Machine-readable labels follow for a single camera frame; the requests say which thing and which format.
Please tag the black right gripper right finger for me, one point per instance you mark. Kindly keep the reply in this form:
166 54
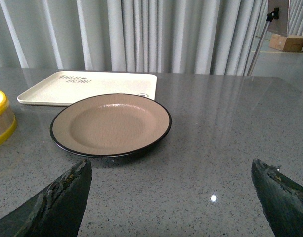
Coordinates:
281 199

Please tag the metal tripod leg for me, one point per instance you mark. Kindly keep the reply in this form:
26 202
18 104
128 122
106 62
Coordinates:
270 17

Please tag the grey pleated curtain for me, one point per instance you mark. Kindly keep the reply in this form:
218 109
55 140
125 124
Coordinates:
176 36

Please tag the bamboo steamer with yellow rims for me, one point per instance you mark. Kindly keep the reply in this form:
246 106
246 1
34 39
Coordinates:
8 123

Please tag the cardboard box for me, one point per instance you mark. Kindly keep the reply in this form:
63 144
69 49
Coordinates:
291 43

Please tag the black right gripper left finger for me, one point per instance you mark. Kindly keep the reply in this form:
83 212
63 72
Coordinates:
56 211

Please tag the brown plate with black rim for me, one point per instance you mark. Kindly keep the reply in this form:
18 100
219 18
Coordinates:
110 125

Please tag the cream bear tray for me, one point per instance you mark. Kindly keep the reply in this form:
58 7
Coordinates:
64 88

